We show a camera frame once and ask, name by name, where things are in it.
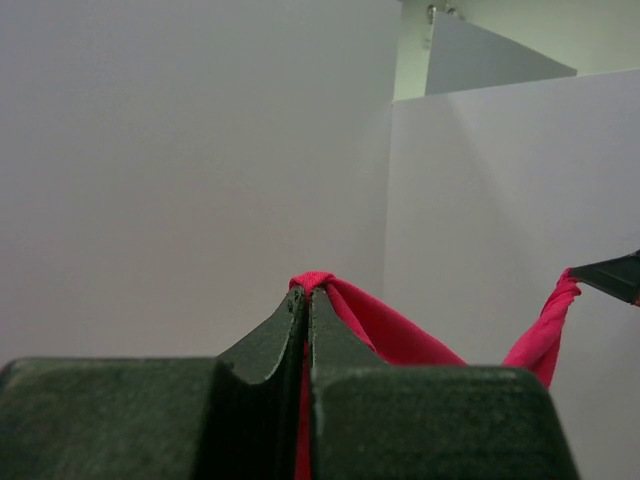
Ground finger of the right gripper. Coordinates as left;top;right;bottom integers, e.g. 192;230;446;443
570;251;640;306

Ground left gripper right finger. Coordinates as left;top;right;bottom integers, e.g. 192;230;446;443
308;289;579;479

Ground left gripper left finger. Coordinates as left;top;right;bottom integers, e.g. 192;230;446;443
1;288;306;479

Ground red t shirt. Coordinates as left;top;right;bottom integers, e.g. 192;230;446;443
290;271;580;479

